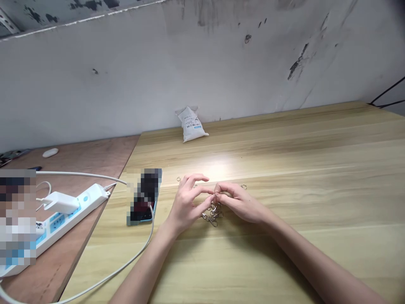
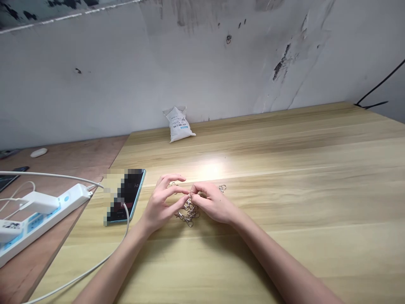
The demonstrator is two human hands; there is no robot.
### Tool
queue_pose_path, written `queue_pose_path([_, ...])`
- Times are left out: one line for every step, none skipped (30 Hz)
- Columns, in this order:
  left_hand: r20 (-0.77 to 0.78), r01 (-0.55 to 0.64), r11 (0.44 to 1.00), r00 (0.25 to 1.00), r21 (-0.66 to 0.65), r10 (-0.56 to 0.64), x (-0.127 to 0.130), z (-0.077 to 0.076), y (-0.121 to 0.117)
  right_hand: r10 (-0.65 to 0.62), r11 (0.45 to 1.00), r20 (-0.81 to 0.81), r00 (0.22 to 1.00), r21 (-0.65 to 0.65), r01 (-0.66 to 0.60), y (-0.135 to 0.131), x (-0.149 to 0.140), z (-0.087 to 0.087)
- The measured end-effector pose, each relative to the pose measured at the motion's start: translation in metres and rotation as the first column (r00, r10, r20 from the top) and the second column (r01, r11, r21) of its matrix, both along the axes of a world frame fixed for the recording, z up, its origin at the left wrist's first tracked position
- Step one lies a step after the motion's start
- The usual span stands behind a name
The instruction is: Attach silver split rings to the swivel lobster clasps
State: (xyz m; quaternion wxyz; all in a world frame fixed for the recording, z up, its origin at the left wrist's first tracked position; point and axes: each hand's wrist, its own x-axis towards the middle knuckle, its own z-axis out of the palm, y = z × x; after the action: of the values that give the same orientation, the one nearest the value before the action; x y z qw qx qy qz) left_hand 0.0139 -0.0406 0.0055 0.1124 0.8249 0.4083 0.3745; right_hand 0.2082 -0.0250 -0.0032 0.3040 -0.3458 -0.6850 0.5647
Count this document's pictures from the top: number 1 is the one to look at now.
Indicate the person's right hand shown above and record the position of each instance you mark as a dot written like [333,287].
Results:
[243,206]

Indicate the person's left hand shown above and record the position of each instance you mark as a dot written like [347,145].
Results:
[183,206]

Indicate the silver metal clasp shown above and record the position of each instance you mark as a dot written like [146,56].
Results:
[215,199]

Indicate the pile of metal hooks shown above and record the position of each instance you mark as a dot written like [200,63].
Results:
[214,216]

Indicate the phone in blue case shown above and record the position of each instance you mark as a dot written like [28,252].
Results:
[139,218]

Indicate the white plastic bag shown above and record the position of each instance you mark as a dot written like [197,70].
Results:
[191,126]

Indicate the white power strip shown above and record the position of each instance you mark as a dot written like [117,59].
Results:
[72,215]

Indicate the white charger adapter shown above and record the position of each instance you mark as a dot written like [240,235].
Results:
[61,202]

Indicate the white earbud case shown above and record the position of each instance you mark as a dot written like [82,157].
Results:
[50,153]

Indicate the black pen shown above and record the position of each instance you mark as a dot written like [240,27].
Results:
[34,168]

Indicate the dark patterned flat object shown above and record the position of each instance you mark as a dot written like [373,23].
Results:
[12,155]

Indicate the grey metal shelf rail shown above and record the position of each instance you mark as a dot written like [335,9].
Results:
[9,22]

